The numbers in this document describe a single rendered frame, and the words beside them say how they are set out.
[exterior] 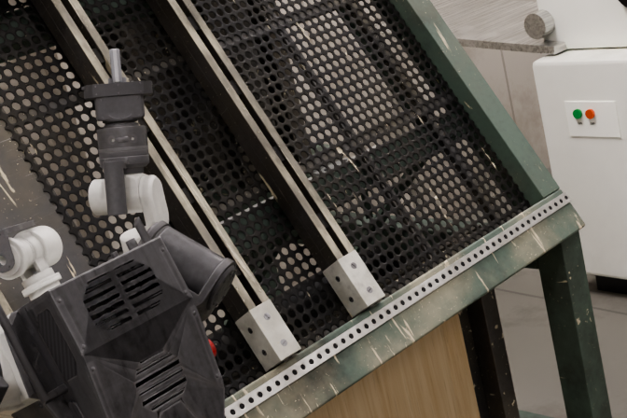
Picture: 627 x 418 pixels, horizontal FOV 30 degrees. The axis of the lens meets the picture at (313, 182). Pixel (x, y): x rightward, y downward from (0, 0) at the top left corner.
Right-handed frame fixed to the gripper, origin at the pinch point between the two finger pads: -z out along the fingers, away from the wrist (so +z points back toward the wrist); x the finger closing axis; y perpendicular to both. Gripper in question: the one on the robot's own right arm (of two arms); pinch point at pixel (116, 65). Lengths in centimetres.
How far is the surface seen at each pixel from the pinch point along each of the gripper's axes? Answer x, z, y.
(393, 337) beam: -56, 61, 44
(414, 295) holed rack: -64, 53, 51
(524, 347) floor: -143, 97, 202
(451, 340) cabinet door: -83, 71, 90
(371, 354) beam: -50, 64, 40
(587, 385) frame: -120, 88, 90
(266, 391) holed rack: -25, 66, 26
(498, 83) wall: -201, -9, 375
